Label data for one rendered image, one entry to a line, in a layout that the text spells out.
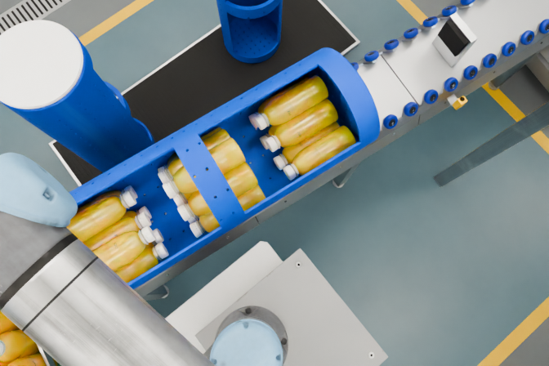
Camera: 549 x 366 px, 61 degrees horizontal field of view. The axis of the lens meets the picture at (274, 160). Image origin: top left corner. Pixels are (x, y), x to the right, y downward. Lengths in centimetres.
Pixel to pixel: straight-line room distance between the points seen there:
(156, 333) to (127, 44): 236
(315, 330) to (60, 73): 98
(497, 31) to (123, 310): 151
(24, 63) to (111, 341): 123
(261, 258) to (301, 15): 162
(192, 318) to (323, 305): 30
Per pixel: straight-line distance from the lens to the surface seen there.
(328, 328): 105
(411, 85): 153
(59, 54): 151
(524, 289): 257
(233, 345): 82
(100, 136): 174
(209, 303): 113
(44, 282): 39
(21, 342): 138
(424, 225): 241
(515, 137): 179
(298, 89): 123
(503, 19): 175
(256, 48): 239
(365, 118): 117
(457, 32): 148
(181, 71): 239
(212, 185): 107
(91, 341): 39
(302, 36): 245
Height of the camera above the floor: 227
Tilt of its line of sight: 75 degrees down
